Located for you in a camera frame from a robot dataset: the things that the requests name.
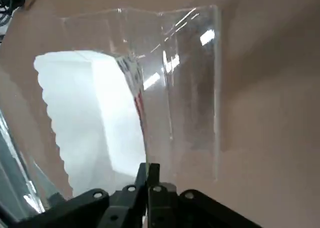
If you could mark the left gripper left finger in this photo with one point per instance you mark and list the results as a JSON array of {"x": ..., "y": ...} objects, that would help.
[{"x": 100, "y": 210}]

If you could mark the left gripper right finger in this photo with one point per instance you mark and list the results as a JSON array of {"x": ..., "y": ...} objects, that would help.
[{"x": 187, "y": 210}]

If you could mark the clear stepped plastic holder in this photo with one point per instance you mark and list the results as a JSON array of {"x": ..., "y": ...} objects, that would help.
[{"x": 192, "y": 100}]

